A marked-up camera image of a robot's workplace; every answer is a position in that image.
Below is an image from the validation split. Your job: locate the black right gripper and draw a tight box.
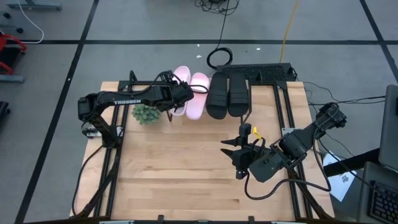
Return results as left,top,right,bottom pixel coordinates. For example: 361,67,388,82
220,136,273,180

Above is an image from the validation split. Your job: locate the pale pink foam slide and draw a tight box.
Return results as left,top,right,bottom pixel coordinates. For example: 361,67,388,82
170,65,192,118
185,72,211,121

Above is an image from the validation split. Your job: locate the black ribbed strap slide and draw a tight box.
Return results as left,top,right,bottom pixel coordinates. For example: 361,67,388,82
228,72,251,118
205,72,229,120

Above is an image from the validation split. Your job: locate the small green artificial plant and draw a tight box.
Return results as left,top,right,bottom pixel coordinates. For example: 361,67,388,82
131,103,162,126

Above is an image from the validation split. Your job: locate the white paper sheet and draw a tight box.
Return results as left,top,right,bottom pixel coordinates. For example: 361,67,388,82
322,150,359,203

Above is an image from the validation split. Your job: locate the grey laptop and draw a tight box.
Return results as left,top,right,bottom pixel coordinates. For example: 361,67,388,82
378,84,398,174

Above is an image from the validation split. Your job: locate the black keyboard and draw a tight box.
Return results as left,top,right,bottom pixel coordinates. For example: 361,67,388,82
367,180,398,224

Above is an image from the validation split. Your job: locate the grey stand base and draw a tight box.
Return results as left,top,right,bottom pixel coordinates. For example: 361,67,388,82
4,0,62,11

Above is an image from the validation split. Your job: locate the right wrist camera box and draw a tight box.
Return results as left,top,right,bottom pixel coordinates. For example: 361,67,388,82
239,123,252,138

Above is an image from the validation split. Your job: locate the coiled black floor cable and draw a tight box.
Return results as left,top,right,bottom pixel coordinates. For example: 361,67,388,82
206,0,234,70

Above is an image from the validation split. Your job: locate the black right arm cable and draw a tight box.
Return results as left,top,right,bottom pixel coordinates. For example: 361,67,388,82
243,136,332,201

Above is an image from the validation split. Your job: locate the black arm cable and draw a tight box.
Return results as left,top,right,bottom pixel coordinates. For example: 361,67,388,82
72,144,104,218
243,136,332,201

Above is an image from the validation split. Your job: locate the black aluminium table frame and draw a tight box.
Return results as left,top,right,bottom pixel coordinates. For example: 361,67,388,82
70,80,336,222

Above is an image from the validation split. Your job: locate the tangled black cable bundle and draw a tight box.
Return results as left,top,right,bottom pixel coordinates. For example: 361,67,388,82
193,0,241,16

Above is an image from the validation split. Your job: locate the thin black cable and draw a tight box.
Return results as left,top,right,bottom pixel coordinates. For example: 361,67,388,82
302,81,387,106

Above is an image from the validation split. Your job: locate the long yellow hanging cable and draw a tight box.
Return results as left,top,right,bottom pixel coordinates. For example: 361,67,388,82
279,0,300,63

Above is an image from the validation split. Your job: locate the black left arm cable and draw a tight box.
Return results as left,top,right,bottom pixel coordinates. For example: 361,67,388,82
72,144,104,218

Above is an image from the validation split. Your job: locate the white floor cable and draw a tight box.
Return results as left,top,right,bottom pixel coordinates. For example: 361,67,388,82
15,0,45,45

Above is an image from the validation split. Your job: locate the red metal cart frame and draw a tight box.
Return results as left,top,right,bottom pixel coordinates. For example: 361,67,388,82
0,33,27,76

